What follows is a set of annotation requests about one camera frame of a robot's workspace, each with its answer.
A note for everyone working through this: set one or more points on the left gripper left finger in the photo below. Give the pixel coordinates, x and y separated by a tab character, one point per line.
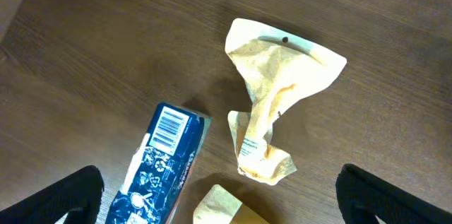
76	197

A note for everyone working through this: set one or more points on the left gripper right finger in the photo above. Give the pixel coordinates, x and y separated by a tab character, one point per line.
365	198

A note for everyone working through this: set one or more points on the blue Kleenex tissue pack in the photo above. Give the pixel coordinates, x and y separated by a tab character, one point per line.
160	167

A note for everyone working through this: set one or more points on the beige brown snack pouch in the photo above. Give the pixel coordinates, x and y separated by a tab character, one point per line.
221	207

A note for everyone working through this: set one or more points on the crumpled beige paper pouch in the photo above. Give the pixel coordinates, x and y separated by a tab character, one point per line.
278	69

